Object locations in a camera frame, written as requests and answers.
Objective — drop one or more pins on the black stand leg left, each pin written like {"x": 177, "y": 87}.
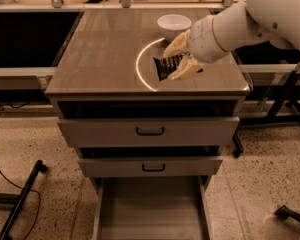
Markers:
{"x": 17, "y": 200}

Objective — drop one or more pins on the black table frame right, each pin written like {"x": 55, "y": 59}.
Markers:
{"x": 272, "y": 118}

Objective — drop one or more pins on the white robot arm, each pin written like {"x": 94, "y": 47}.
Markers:
{"x": 243, "y": 24}

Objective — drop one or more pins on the black rxbar chocolate bar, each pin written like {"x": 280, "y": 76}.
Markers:
{"x": 168, "y": 65}

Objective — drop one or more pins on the black caster leg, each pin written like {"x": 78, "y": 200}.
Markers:
{"x": 238, "y": 146}

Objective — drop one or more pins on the middle drawer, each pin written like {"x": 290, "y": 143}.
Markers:
{"x": 126, "y": 162}

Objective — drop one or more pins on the top drawer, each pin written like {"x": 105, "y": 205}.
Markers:
{"x": 112, "y": 124}

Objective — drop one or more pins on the black middle drawer handle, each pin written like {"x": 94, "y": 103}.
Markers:
{"x": 153, "y": 168}

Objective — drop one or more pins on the grey drawer cabinet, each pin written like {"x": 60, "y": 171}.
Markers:
{"x": 110, "y": 57}

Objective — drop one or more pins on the drawer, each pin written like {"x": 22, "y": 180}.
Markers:
{"x": 112, "y": 124}
{"x": 126, "y": 162}
{"x": 152, "y": 208}

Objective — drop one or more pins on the black top drawer handle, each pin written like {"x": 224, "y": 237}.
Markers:
{"x": 150, "y": 132}

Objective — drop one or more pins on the white ceramic bowl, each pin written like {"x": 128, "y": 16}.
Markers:
{"x": 171, "y": 25}

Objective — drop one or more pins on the black drawer handle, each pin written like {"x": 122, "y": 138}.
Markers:
{"x": 153, "y": 168}
{"x": 150, "y": 132}

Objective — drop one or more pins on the bottom drawer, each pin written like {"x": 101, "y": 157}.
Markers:
{"x": 152, "y": 208}

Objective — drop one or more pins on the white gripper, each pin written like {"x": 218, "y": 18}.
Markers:
{"x": 203, "y": 40}

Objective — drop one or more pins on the black stand foot right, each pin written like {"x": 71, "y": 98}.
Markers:
{"x": 284, "y": 212}

